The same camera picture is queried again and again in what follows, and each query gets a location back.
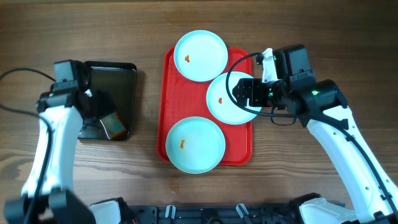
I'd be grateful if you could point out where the orange green sponge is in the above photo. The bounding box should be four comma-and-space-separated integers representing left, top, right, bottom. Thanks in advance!
99, 111, 127, 139

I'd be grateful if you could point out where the white plate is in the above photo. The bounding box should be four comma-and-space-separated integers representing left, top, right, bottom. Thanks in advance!
174, 30, 228, 82
165, 116, 226, 174
206, 73, 256, 125

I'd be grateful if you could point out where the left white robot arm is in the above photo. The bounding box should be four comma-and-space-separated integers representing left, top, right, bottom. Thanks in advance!
4, 89, 122, 223

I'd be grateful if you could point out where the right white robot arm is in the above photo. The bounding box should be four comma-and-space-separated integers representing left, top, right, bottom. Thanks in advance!
227, 78, 397, 223

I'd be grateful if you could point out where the black water tray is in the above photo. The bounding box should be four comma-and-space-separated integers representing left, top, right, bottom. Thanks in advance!
78, 61, 137, 141

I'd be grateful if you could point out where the red plastic tray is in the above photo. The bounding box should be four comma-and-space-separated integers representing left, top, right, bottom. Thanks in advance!
156, 47, 252, 166

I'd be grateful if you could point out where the white plate top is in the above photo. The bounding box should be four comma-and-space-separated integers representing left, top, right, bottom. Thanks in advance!
174, 30, 228, 82

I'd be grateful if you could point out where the white plate bottom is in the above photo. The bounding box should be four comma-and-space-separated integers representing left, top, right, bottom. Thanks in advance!
165, 116, 226, 174

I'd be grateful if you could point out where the red sauce stain bottom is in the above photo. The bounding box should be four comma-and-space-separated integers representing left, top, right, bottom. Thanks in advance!
180, 139, 185, 149

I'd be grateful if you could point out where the left black cable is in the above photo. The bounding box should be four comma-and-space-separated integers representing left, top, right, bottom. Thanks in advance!
0, 67, 57, 224

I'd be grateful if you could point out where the black cable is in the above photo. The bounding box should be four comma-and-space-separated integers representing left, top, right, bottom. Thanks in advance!
0, 67, 57, 224
226, 52, 398, 212

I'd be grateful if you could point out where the right black cable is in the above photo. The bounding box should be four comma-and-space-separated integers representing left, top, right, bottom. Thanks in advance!
226, 52, 398, 212

